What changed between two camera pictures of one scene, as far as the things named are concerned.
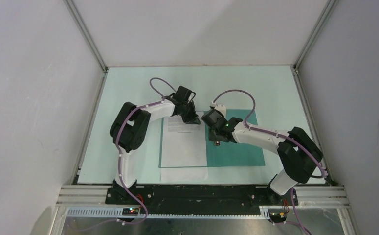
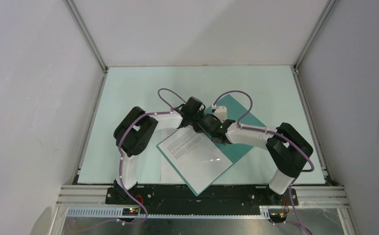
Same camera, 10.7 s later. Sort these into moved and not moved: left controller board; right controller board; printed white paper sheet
Moved: printed white paper sheet
Not moved: right controller board; left controller board
